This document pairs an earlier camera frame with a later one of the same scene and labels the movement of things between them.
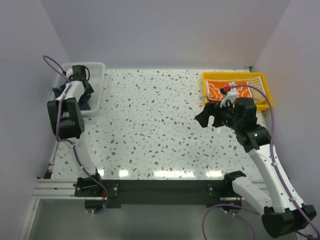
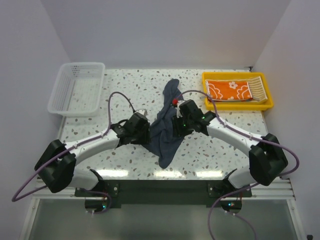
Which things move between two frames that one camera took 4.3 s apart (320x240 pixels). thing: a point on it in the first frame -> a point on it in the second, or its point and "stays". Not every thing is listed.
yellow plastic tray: (208, 76) stays
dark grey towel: (84, 101) -> (164, 142)
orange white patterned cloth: (214, 87) stays
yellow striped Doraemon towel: (255, 93) stays
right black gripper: (212, 109) -> (177, 127)
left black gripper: (90, 91) -> (146, 138)
